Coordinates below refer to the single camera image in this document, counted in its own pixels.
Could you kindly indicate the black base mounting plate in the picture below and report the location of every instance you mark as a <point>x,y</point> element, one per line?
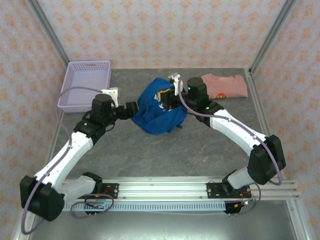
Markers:
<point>113,190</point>
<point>212,190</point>

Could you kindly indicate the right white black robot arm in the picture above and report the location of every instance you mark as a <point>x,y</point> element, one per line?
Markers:
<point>232,127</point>

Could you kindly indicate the wide aluminium base rail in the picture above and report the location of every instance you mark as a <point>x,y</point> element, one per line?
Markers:
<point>162,190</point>

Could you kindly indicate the pink folded t-shirt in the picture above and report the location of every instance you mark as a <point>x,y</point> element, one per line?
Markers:
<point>225,85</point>

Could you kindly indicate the blue t-shirt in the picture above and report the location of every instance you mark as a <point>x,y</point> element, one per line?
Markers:
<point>155,120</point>

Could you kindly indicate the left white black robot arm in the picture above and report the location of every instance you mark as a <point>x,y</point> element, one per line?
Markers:
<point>75,147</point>

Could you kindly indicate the lavender plastic basket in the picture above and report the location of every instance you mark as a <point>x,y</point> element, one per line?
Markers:
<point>85,77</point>

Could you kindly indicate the aluminium frame post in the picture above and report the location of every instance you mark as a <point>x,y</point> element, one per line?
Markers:
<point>50,32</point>
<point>274,32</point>

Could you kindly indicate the small controller board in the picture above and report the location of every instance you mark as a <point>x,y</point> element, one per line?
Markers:
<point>98,205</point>
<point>237,205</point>

